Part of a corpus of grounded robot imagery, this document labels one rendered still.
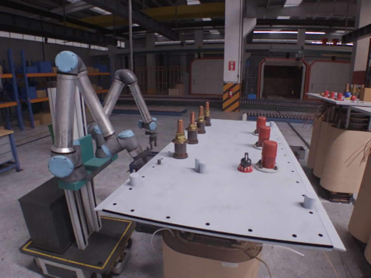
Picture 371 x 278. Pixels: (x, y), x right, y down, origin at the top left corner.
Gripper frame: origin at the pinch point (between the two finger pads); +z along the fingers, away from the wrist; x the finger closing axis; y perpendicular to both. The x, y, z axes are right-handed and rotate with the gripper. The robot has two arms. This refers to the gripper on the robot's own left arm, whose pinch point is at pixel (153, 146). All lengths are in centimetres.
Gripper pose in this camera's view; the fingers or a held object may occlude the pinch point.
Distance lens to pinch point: 255.8
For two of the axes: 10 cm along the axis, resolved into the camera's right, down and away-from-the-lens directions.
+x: 2.1, -2.7, 9.4
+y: 9.8, 0.6, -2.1
